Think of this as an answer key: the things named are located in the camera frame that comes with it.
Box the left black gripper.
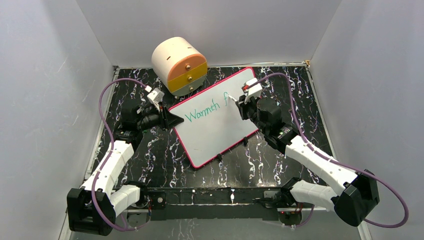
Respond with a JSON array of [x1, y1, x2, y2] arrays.
[[137, 102, 184, 133]]

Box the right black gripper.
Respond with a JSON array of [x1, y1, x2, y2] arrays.
[[236, 93, 269, 135]]

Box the white green whiteboard marker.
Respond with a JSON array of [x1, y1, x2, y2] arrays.
[[228, 95, 238, 103]]

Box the pink framed whiteboard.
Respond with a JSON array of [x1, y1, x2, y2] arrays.
[[169, 67, 258, 168]]

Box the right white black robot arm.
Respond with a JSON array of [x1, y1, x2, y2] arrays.
[[235, 95, 380, 227]]

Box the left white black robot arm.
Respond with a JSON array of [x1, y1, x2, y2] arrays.
[[66, 102, 184, 236]]

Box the black whiteboard foot clip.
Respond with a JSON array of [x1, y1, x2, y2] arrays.
[[216, 154, 223, 163], [242, 136, 249, 147]]

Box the cream cylindrical drawer box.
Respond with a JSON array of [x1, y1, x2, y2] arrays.
[[151, 36, 208, 97]]

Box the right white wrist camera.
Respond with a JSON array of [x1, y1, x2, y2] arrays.
[[241, 78, 263, 104]]

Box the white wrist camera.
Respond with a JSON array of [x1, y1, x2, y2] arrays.
[[147, 88, 165, 109], [241, 78, 263, 104]]

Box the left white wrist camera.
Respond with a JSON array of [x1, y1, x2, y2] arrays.
[[147, 88, 165, 109]]

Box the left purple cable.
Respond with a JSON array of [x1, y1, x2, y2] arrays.
[[91, 78, 152, 233]]

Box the purple cable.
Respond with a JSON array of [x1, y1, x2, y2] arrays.
[[91, 78, 152, 233], [246, 72, 409, 229]]

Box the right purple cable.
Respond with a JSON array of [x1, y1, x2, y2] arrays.
[[246, 72, 409, 229]]

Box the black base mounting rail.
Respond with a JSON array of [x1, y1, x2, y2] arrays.
[[123, 187, 305, 225]]

